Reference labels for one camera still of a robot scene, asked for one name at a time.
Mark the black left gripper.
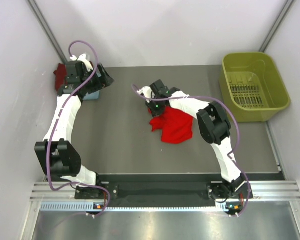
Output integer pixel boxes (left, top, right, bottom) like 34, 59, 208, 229
80, 63, 114, 95

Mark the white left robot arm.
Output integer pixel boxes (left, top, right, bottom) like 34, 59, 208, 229
34, 60, 114, 199

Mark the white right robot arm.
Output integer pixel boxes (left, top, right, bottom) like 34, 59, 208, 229
137, 80, 251, 200

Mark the light blue folded t shirt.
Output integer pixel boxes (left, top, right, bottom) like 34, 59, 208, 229
81, 88, 100, 101

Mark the dark red folded t shirt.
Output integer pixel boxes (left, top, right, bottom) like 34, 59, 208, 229
53, 63, 67, 92

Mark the green plastic laundry basket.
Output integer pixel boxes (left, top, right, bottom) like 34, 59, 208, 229
219, 52, 291, 123

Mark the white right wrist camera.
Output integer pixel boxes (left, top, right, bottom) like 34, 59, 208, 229
136, 86, 153, 103

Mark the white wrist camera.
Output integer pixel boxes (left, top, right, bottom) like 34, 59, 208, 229
69, 53, 94, 72
136, 86, 153, 103

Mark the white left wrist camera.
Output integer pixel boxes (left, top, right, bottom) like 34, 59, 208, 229
69, 53, 94, 72

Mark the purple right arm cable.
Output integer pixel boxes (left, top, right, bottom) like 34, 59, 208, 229
131, 83, 253, 218

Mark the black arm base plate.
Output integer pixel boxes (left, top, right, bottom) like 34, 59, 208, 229
74, 173, 255, 208

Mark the aluminium frame rail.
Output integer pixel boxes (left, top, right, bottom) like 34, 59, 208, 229
30, 181, 300, 202

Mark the grey slotted cable duct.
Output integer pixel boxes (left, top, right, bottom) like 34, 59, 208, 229
40, 201, 229, 213

